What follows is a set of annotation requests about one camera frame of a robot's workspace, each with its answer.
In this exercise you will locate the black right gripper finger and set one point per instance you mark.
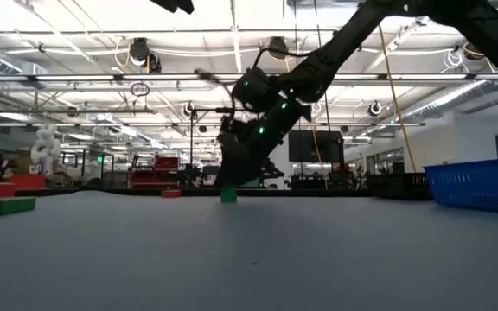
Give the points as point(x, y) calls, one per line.
point(234, 166)

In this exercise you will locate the green cube block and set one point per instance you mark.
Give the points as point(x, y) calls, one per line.
point(228, 195)

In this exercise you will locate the long green rectangular block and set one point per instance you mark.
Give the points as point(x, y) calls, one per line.
point(2, 206)

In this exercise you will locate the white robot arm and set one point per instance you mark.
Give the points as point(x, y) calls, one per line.
point(46, 147)

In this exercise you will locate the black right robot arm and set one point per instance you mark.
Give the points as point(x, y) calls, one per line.
point(331, 56)

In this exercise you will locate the white building column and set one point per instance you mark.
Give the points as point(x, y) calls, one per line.
point(281, 151)

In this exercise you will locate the black monitor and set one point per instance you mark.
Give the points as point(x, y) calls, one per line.
point(314, 147)

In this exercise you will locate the red tool cart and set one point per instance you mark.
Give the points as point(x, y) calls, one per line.
point(164, 164)

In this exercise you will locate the long ceiling light strip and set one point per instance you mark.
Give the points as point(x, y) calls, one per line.
point(162, 78)

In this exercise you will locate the black plastic basket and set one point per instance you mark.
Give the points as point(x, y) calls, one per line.
point(400, 186)

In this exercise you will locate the large red box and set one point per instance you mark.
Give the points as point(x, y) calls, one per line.
point(28, 181)

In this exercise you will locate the cardboard box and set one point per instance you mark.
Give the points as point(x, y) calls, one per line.
point(23, 162)

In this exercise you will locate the blue plastic basket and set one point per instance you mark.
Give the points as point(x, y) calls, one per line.
point(478, 185)

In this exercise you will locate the black rig frame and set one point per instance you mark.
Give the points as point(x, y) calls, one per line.
point(223, 110)

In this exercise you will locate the black aluminium table frame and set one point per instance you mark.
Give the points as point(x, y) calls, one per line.
point(102, 192)

